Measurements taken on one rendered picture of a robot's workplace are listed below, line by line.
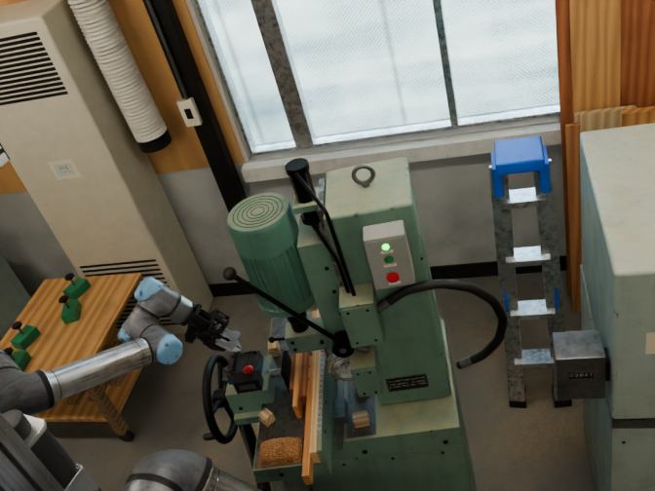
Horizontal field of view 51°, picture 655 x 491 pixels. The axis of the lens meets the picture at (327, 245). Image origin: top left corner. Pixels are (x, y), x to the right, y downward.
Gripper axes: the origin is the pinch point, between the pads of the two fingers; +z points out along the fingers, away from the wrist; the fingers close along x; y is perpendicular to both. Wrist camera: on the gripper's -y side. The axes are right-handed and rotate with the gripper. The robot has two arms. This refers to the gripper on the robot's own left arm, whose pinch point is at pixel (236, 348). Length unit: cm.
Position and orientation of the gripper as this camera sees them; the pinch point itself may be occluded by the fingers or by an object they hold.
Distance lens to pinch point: 213.7
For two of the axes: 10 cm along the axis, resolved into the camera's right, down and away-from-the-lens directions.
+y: 6.6, -3.7, -6.6
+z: 7.3, 5.4, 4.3
